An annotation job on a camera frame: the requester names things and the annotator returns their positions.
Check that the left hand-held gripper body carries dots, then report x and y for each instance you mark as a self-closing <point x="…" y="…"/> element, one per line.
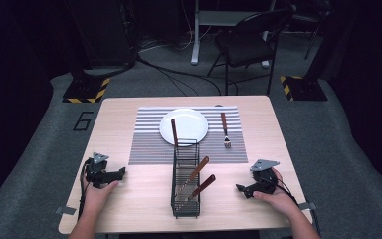
<point x="96" y="170"/>

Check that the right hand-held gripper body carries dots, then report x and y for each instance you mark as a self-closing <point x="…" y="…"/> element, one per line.
<point x="263" y="181"/>

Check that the person's left hand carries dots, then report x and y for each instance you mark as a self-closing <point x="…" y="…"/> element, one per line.
<point x="97" y="196"/>

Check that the person's right hand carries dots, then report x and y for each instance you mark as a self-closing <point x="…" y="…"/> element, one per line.
<point x="278" y="200"/>

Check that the striped grey placemat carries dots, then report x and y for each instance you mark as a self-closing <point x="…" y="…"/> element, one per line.
<point x="146" y="149"/>

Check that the grey tape piece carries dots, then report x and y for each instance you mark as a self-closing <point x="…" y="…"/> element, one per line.
<point x="65" y="210"/>
<point x="308" y="205"/>

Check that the black base with hazard stripes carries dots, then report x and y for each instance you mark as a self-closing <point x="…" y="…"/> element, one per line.
<point x="306" y="89"/>
<point x="84" y="89"/>

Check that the white round plate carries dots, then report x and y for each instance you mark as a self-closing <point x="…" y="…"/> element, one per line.
<point x="189" y="124"/>

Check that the black folding chair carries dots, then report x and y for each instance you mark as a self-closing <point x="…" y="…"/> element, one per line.
<point x="245" y="46"/>

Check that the dark cabinet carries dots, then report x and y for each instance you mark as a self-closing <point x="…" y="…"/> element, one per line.
<point x="106" y="30"/>

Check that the white metal desk frame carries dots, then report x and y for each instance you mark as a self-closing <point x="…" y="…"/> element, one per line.
<point x="195" y="40"/>

